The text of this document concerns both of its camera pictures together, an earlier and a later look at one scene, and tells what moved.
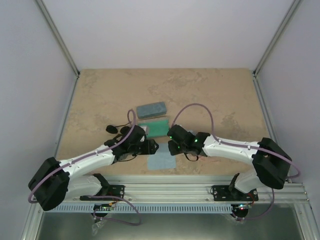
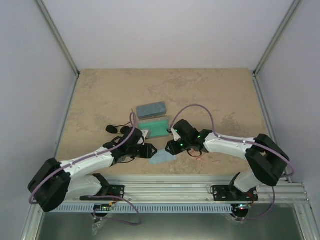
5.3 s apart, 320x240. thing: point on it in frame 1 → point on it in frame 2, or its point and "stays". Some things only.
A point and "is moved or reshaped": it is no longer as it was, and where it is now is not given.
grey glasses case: (154, 127) stays
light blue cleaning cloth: (162, 159) is moved or reshaped
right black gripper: (174, 151) stays
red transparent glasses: (209, 158) stays
